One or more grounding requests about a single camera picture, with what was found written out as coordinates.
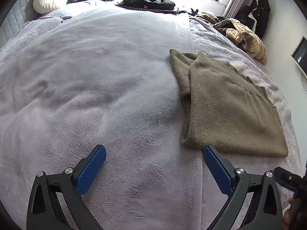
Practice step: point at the olive brown knit sweater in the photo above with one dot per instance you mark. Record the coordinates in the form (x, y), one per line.
(225, 109)

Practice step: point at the black garment on bed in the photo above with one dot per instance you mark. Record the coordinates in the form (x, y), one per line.
(149, 4)

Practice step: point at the black hanging jacket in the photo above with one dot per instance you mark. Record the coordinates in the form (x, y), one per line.
(255, 16)

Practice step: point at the wall mounted television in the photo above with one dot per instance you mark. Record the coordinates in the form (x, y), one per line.
(299, 56)

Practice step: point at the lavender fleece blanket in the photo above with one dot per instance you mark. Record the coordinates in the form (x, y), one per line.
(103, 77)

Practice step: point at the yellow striped clothes pile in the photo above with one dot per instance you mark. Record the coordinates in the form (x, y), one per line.
(240, 35)

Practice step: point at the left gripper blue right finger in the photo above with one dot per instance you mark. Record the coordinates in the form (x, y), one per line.
(264, 211)

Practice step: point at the grey quilted headboard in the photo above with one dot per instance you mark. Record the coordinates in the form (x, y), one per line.
(21, 12)

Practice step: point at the operator right hand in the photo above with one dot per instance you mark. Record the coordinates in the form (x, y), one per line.
(290, 213)

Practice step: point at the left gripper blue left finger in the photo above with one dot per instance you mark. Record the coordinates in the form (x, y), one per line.
(44, 209)

